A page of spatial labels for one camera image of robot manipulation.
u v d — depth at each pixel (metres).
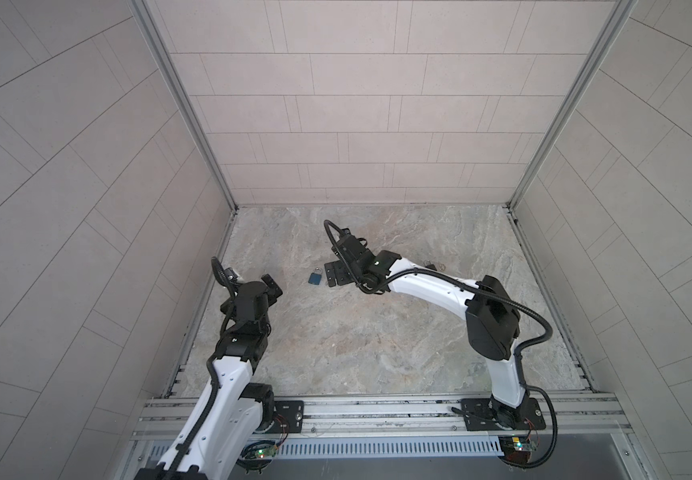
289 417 0.71
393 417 0.73
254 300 0.58
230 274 0.66
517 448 0.68
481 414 0.72
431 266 0.99
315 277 0.95
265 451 0.65
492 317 0.48
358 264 0.65
